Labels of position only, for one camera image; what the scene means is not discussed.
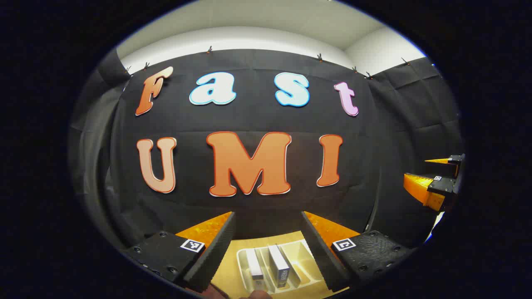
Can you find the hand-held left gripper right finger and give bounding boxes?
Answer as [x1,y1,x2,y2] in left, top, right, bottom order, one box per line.
[301,211,416,293]

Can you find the grey portrait cover book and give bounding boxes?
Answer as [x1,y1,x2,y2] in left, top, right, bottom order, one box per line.
[245,248,265,291]

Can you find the cream plastic bookshelf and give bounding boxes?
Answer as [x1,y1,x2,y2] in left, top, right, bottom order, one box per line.
[236,240,329,296]

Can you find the blue picture cover book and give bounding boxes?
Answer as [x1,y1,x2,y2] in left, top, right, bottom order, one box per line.
[268,244,291,289]

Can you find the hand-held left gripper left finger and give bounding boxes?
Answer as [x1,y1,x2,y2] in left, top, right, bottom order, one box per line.
[123,211,237,294]

